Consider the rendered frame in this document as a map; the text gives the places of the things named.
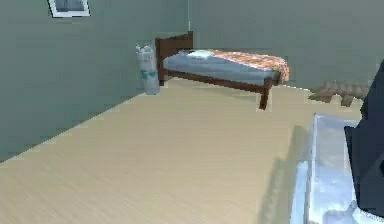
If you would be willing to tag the black television set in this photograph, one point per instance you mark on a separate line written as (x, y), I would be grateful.
(368, 153)

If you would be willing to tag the orange patterned blanket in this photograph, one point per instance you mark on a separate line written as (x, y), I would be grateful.
(256, 61)

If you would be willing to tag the white pillow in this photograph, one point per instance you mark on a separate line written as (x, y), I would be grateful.
(200, 54)

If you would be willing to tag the pale grey tall bin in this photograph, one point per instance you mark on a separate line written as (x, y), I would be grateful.
(148, 71)

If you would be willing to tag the brown wooden bed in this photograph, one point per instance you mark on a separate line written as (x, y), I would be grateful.
(213, 70)

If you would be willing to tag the white framed wall picture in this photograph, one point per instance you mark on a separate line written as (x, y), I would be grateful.
(69, 7)

